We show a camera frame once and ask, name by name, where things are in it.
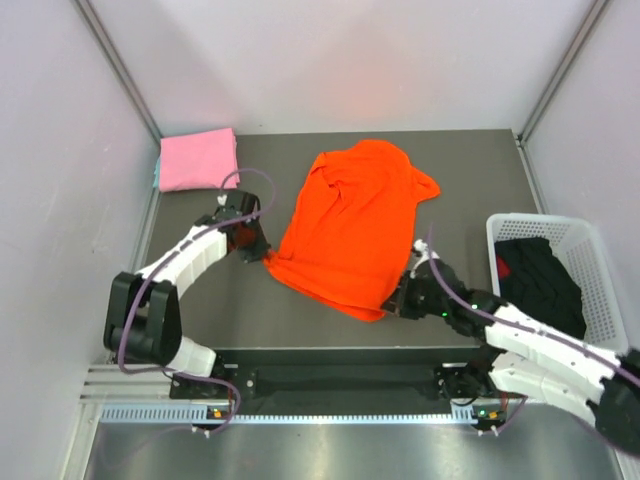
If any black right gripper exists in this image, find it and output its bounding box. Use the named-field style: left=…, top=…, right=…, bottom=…
left=380, top=271, right=448, bottom=320

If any orange t shirt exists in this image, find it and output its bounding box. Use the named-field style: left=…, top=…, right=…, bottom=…
left=264, top=139, right=441, bottom=322

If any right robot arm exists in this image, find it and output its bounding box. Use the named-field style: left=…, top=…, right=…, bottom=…
left=382, top=257, right=639, bottom=456

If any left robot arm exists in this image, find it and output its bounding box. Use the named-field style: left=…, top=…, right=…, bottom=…
left=103, top=189, right=270, bottom=397

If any folded pink t shirt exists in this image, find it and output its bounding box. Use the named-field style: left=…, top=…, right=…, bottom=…
left=156, top=128, right=240, bottom=193

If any red t shirt in basket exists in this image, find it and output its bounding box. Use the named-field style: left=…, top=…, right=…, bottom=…
left=496, top=256, right=512, bottom=281

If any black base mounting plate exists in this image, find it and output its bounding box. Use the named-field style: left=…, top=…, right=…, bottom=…
left=168, top=348, right=527, bottom=404

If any folded teal t shirt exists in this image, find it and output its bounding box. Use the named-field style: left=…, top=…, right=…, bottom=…
left=152, top=157, right=161, bottom=189

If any black t shirt in basket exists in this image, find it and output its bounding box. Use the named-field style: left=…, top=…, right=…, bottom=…
left=494, top=237, right=587, bottom=339

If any white plastic laundry basket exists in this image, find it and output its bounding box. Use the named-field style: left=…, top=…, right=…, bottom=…
left=486, top=213, right=629, bottom=352

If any grey slotted cable duct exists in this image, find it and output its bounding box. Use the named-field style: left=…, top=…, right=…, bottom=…
left=100, top=404, right=501, bottom=425

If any left aluminium frame post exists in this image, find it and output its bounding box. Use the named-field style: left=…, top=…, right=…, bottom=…
left=71, top=0, right=161, bottom=145

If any aluminium frame post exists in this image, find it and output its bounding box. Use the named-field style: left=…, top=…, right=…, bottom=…
left=71, top=0, right=161, bottom=145
left=515, top=0, right=613, bottom=147

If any right aluminium frame post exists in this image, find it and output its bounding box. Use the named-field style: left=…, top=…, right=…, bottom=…
left=515, top=0, right=613, bottom=147

